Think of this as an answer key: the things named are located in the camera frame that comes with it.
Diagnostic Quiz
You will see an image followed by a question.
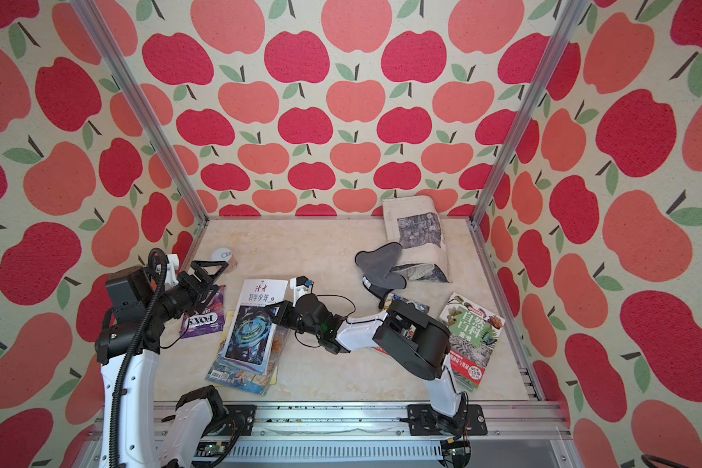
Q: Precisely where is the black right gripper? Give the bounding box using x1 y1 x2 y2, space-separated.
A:
267 299 324 340

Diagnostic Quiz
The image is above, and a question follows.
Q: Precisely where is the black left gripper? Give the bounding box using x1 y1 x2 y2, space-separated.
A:
147 259 229 322

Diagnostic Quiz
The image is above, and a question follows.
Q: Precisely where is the white book with blue vortex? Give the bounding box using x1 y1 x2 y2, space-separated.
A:
218 279 289 376

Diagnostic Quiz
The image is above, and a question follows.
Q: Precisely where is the grey green microfibre cloth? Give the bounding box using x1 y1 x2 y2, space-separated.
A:
354 242 407 304

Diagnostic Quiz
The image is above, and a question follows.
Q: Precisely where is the blue robot sunflower magazine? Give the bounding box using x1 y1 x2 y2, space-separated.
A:
206 328 289 395

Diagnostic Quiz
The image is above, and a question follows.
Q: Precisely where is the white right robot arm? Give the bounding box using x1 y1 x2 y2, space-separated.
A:
272 292 468 437

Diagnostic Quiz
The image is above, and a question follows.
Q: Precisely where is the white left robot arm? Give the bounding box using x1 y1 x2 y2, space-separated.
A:
95 249 248 467

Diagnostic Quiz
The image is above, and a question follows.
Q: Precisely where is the red black manga book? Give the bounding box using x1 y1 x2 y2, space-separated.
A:
382 294 430 314

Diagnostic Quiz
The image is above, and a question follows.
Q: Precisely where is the red green cover book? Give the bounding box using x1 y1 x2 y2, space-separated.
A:
439 292 505 391

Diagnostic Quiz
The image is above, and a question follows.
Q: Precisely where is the clear tape roll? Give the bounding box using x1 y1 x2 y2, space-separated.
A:
211 248 235 265

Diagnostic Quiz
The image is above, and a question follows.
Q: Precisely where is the purple candy bag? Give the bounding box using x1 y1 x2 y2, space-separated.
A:
181 286 225 339

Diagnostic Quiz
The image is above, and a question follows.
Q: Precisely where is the cream printed canvas bag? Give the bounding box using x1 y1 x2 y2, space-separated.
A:
382 195 452 283

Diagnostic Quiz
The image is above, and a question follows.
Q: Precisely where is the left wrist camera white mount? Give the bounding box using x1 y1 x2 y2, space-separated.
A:
165 253 181 290

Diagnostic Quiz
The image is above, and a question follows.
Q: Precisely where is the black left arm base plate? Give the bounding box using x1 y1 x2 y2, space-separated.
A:
214 404 257 437

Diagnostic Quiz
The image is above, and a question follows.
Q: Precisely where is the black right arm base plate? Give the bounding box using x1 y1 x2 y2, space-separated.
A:
401 404 489 437

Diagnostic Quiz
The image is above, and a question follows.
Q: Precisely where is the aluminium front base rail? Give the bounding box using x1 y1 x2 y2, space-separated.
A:
92 400 574 468

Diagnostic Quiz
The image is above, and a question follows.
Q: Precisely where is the right rear aluminium corner post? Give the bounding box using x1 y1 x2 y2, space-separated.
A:
469 0 591 232

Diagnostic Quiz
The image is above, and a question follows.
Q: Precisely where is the aluminium corner post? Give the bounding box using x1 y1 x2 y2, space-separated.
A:
469 0 591 232
70 0 210 229

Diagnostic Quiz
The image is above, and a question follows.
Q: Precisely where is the left rear aluminium corner post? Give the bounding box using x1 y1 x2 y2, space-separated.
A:
70 0 210 229

